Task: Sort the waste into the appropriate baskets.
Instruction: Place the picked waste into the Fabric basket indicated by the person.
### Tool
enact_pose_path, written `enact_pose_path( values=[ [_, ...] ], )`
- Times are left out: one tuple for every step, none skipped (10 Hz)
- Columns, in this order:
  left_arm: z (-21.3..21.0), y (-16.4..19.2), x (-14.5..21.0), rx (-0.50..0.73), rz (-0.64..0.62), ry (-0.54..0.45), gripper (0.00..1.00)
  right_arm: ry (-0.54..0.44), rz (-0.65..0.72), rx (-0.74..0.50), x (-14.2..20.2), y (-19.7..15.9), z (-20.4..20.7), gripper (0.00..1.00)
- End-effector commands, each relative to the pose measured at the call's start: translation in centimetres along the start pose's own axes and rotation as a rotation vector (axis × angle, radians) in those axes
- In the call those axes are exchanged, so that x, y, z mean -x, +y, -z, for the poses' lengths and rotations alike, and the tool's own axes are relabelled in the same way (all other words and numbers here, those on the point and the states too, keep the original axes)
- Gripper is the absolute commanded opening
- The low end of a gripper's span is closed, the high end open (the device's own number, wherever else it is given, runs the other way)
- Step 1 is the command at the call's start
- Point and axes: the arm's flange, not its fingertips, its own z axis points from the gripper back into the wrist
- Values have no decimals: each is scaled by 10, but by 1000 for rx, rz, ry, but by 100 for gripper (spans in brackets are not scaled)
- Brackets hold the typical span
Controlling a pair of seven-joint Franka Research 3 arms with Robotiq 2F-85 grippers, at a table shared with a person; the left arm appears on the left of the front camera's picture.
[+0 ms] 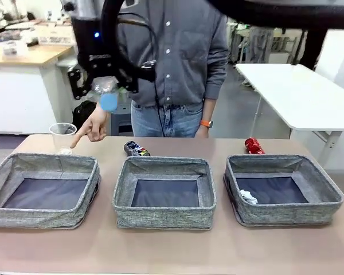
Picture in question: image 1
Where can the white paper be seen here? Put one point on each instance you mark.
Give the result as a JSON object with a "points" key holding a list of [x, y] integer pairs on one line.
{"points": [[248, 197]]}

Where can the background metal workbench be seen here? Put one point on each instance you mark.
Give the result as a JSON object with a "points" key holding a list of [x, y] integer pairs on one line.
{"points": [[283, 46]]}

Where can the white printed crate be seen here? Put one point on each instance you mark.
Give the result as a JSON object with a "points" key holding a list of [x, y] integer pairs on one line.
{"points": [[56, 35]]}

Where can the crushed dark soda can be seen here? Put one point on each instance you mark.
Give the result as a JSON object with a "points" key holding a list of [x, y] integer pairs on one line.
{"points": [[136, 149]]}

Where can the clear plastic cup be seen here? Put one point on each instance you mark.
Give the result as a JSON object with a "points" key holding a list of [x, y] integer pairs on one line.
{"points": [[63, 137]]}

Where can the small labelled box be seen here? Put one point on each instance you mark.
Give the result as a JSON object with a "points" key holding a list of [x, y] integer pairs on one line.
{"points": [[14, 49]]}

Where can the person's left forearm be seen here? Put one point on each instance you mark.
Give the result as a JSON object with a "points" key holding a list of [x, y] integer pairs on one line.
{"points": [[216, 86]]}

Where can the person's left hand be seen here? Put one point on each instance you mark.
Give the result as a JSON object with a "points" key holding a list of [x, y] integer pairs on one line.
{"points": [[203, 133]]}

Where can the background person in white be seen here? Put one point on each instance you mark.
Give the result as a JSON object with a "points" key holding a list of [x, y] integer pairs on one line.
{"points": [[261, 46]]}

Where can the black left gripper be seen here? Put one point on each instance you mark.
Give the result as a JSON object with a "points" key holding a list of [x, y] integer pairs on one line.
{"points": [[91, 43]]}

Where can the orange wrist watch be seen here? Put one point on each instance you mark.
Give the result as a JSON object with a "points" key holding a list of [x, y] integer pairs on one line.
{"points": [[207, 124]]}

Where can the person in grey shirt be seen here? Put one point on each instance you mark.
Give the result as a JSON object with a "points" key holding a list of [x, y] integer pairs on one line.
{"points": [[183, 57]]}

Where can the background person in beige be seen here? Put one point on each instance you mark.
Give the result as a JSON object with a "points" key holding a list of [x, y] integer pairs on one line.
{"points": [[314, 48]]}

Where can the grey plastic stool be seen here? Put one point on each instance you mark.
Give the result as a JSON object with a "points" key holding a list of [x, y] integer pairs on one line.
{"points": [[121, 120]]}

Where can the grey fabric basket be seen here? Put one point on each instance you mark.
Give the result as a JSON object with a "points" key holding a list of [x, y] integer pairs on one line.
{"points": [[286, 215], [31, 216], [160, 219]]}

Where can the grey sneaker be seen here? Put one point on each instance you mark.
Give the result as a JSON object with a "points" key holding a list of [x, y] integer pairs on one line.
{"points": [[248, 83]]}

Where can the crushed clear water bottle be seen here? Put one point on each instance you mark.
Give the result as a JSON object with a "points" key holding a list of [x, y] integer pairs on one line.
{"points": [[107, 101]]}

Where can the crushed red soda can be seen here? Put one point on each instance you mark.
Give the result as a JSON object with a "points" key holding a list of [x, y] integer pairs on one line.
{"points": [[254, 146]]}

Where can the white folding table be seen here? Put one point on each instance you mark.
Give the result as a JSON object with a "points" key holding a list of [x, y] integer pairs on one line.
{"points": [[289, 91]]}

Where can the person's right hand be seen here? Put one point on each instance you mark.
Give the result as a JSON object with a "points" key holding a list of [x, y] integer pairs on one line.
{"points": [[96, 126]]}

